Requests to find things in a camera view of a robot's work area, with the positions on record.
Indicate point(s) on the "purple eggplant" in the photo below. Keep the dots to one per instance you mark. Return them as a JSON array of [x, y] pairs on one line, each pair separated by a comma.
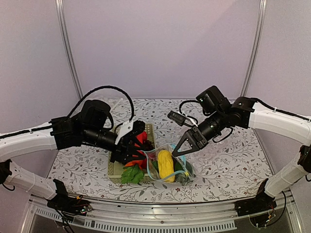
[[184, 179]]

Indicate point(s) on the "right aluminium frame post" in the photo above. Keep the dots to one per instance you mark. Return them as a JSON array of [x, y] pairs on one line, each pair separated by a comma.
[[255, 47]]

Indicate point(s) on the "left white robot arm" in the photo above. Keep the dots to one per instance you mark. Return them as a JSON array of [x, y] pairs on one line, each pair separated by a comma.
[[58, 134]]

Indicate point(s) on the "crumpled clear plastic bag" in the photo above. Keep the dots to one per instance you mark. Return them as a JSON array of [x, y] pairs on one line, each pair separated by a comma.
[[212, 160]]

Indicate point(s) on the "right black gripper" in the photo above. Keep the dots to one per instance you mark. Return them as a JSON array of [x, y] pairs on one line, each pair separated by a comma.
[[192, 135]]

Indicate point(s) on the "green leafy vegetable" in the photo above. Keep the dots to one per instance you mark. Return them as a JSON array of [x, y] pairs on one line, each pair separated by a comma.
[[132, 174]]

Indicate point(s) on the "green plastic basket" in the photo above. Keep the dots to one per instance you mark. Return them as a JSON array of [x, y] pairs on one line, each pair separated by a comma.
[[118, 173]]

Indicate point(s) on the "yellow corn cob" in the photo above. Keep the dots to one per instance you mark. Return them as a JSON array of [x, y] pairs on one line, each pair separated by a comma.
[[165, 165]]

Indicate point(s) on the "orange carrot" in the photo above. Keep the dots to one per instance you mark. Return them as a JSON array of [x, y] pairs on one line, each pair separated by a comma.
[[135, 151]]

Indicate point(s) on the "clear bag at back corner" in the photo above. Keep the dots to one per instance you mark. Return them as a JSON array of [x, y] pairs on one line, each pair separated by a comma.
[[113, 102]]

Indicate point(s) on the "left aluminium frame post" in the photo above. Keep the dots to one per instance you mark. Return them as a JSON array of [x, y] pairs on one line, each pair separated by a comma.
[[68, 51]]

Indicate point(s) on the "dark red grape bunch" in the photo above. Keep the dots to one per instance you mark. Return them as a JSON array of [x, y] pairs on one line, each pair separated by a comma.
[[148, 145]]

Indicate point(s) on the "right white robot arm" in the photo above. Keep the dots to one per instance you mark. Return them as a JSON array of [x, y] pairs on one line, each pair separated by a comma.
[[255, 114]]

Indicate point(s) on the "aluminium frame post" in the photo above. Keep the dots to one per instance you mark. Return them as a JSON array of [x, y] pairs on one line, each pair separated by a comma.
[[255, 47], [68, 51]]

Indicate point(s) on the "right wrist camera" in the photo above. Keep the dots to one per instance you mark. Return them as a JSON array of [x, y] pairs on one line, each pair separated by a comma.
[[182, 120]]

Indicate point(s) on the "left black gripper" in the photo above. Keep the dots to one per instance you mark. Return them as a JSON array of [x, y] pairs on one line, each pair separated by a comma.
[[123, 150]]

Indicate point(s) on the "clear zip bag blue zipper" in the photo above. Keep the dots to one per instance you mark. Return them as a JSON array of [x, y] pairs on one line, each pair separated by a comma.
[[152, 165]]

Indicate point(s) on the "front aluminium rail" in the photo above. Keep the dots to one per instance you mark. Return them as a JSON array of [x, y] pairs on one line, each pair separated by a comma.
[[112, 216]]

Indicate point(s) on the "green pepper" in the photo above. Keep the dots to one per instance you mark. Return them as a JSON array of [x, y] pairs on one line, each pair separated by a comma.
[[178, 168]]

